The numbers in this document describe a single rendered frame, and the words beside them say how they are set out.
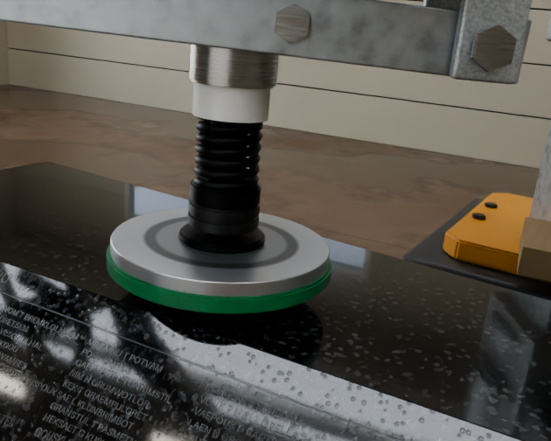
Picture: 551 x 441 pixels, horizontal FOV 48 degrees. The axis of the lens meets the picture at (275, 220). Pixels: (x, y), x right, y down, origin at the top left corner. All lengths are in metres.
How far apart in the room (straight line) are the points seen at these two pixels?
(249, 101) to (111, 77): 7.91
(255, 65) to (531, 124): 6.19
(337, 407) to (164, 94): 7.56
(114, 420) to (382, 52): 0.38
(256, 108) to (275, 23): 0.08
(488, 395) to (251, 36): 0.34
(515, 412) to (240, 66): 0.35
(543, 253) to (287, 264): 0.59
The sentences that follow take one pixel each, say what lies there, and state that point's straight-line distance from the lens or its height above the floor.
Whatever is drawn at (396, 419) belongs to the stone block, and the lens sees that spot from 0.50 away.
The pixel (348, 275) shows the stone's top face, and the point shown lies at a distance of 0.71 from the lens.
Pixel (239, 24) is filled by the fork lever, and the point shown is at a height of 1.13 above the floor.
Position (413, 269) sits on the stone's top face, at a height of 0.87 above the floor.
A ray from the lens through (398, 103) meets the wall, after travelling 6.82.
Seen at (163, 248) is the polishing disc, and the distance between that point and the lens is 0.58.
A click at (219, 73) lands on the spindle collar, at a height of 1.09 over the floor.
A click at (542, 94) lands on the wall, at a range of 6.65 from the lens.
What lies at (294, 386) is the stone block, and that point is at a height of 0.86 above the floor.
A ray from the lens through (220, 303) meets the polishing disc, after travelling 0.51.
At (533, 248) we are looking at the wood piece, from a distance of 1.07.
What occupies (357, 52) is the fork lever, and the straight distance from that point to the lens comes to 0.51.
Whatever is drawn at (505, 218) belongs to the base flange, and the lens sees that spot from 1.42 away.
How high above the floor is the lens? 1.13
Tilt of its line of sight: 18 degrees down
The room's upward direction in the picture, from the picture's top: 5 degrees clockwise
